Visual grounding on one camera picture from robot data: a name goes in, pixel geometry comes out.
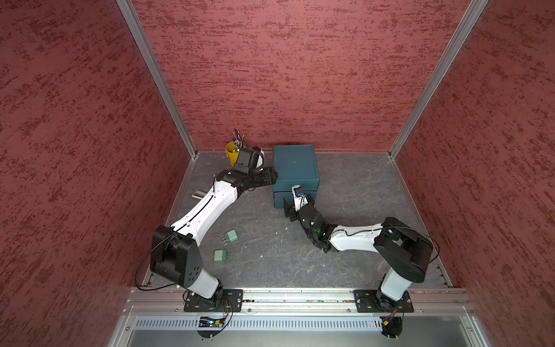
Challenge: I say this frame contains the teal drawer cabinet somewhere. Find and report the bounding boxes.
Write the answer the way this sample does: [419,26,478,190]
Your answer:
[273,145,320,210]

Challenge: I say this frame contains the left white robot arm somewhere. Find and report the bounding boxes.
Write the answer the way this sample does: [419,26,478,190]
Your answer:
[150,167,278,304]

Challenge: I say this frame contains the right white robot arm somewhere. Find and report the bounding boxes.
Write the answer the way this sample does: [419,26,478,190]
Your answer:
[283,198,436,311]

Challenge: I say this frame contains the yellow pen bucket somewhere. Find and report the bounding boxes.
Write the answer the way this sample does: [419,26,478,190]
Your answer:
[225,142,239,166]

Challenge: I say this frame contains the pens in bucket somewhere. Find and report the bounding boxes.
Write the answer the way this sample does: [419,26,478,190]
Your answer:
[233,129,247,152]

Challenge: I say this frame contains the green plug upper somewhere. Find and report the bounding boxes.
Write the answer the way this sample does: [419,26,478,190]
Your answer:
[223,229,238,244]

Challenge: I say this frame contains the green plug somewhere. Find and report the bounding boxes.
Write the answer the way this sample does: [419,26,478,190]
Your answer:
[223,229,238,244]
[213,249,228,263]

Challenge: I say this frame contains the green plug lower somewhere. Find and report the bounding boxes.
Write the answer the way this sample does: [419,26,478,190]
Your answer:
[213,249,228,263]

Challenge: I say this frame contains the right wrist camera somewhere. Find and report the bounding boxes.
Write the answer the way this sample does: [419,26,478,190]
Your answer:
[291,185,309,212]

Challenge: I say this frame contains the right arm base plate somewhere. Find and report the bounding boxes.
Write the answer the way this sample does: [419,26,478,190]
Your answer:
[353,289,414,314]

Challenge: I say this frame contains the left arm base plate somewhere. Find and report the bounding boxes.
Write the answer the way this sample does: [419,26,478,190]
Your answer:
[184,289,244,313]

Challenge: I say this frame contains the aluminium front rail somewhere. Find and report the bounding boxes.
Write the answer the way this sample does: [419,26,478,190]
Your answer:
[123,288,477,317]

